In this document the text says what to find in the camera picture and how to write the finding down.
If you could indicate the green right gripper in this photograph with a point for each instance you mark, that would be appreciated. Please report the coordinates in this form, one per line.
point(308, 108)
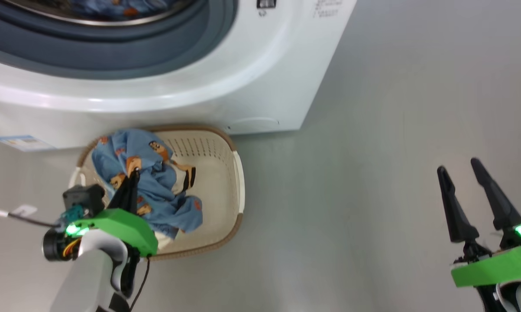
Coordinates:
point(494, 268)

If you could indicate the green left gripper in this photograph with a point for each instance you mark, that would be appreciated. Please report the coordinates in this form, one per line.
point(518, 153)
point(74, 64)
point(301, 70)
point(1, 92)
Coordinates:
point(121, 225)

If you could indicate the blue orange-print garment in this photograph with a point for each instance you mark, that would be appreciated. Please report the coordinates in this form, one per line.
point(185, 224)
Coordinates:
point(113, 8)
point(156, 190)

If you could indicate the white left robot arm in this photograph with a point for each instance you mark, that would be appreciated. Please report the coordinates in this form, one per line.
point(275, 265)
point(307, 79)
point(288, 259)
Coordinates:
point(87, 277)

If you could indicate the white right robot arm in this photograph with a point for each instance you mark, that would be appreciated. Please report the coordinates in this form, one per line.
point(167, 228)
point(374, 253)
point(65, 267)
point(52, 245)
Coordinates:
point(509, 299)

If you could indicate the cream perforated laundry basket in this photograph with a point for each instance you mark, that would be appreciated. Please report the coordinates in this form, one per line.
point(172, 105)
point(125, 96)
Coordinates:
point(212, 182)

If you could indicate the white front-load washing machine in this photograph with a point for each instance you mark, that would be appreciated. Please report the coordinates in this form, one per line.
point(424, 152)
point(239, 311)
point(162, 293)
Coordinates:
point(264, 86)

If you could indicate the blue white energy label sticker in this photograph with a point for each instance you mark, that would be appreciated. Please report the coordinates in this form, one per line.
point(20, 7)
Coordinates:
point(24, 142)

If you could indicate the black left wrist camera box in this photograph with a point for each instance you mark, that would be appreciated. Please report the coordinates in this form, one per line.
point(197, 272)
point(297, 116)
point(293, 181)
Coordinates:
point(83, 199)

